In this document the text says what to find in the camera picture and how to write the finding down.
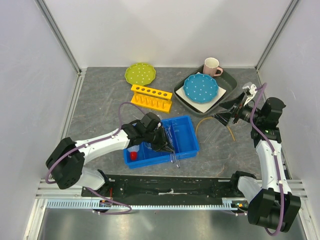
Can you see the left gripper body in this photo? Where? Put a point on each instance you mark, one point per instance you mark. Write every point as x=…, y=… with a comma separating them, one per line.
x=156, y=138

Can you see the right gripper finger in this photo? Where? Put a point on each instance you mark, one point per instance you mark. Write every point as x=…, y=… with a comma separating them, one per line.
x=224, y=117
x=234, y=102

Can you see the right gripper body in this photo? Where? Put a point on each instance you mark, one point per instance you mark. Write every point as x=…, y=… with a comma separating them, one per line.
x=243, y=111

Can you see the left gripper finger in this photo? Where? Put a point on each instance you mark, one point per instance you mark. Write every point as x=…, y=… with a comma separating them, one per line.
x=158, y=147
x=165, y=136

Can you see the metal crucible tongs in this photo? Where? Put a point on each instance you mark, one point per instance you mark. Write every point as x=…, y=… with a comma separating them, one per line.
x=173, y=157

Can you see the wash bottle red cap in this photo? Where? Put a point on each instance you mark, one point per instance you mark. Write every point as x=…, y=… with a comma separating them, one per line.
x=133, y=152

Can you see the glass flask white stopper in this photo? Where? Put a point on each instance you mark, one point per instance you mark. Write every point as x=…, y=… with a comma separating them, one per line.
x=147, y=146

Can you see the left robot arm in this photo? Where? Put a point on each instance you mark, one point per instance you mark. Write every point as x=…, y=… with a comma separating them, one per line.
x=66, y=164

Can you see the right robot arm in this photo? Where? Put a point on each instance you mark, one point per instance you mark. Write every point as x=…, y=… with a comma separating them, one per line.
x=271, y=205

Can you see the yellow rubber tube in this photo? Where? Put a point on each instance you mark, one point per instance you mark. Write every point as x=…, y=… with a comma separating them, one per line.
x=208, y=118

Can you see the blue plastic organizer tray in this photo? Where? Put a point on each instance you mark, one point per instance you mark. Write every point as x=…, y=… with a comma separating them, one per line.
x=184, y=141

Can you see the white square plate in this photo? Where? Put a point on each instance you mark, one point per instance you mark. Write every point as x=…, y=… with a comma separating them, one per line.
x=201, y=91

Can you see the dark green tray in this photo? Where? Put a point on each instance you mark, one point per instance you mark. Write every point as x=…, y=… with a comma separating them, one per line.
x=227, y=84

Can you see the blue dotted plate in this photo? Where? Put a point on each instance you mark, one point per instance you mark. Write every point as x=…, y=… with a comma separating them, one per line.
x=200, y=88

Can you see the yellow test tube rack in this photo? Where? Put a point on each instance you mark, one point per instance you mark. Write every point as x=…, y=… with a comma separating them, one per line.
x=152, y=98

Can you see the pink mug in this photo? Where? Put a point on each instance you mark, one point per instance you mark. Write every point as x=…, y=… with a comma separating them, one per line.
x=212, y=67

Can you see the green dotted plate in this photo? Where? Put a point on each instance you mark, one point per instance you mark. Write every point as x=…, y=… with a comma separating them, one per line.
x=140, y=74

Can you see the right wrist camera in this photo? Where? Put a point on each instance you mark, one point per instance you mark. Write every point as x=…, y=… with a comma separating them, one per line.
x=250, y=91

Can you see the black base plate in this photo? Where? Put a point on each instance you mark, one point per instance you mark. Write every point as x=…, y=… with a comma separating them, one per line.
x=124, y=186

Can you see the cable duct rail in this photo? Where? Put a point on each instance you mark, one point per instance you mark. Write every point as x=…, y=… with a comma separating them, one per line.
x=96, y=204

